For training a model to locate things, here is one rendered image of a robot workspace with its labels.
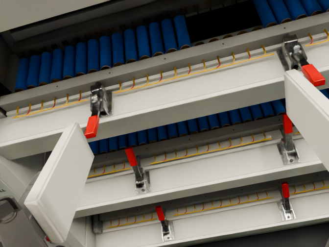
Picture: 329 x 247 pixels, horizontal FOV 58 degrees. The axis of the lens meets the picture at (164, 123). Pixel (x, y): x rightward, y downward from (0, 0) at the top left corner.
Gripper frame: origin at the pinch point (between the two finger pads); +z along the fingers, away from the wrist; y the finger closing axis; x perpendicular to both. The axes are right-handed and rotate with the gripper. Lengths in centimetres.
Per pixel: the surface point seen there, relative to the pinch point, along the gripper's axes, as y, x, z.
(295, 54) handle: 14.2, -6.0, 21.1
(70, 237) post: -32, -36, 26
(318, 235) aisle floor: 21, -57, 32
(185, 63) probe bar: 0.5, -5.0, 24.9
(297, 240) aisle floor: 17, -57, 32
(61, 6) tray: -10.7, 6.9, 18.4
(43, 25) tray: -21.0, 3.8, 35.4
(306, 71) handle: 13.8, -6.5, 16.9
